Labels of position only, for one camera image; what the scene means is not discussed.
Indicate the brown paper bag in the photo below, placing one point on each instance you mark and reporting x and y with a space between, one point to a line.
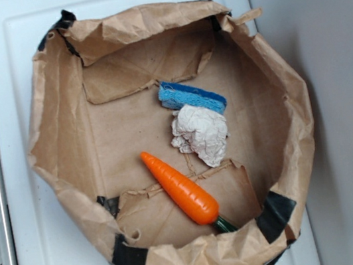
95 109

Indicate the orange plastic carrot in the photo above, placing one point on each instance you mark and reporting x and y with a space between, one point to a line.
192 199

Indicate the white paper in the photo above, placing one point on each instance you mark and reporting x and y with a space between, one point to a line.
201 131

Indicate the blue sponge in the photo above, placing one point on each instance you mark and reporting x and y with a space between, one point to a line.
174 96

